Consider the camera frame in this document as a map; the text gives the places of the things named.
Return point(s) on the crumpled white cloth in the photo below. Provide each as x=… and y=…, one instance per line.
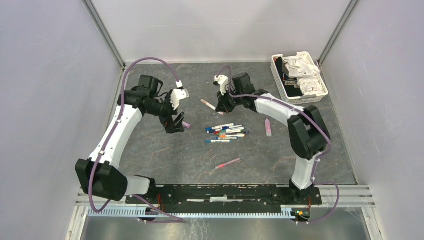
x=306, y=72

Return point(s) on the blue cap marker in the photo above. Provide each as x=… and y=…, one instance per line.
x=217, y=140
x=219, y=128

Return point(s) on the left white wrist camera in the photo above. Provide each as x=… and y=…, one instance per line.
x=178, y=95

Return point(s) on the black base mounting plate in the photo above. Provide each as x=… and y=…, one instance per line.
x=231, y=198

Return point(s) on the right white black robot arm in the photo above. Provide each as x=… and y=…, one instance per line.
x=308, y=134

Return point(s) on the green cap marker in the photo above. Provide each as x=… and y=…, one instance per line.
x=231, y=130

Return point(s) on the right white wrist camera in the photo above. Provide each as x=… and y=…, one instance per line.
x=222, y=82

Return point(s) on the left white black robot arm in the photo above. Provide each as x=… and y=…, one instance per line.
x=99, y=175

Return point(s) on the purple highlighter cap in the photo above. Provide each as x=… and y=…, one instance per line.
x=186, y=125

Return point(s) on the blue cap marker back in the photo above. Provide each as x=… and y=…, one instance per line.
x=219, y=128

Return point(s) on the orange cap marker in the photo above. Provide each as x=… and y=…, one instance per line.
x=238, y=135

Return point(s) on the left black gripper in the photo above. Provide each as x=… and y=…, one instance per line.
x=171, y=126

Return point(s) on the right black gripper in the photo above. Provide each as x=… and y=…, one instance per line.
x=222, y=106

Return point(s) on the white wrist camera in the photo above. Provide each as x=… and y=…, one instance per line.
x=178, y=95
x=222, y=82

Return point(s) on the red thin pen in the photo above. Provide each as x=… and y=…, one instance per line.
x=227, y=163

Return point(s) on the pink highlighter pen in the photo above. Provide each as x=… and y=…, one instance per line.
x=268, y=128

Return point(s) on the blue cap marker front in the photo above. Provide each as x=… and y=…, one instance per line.
x=217, y=140

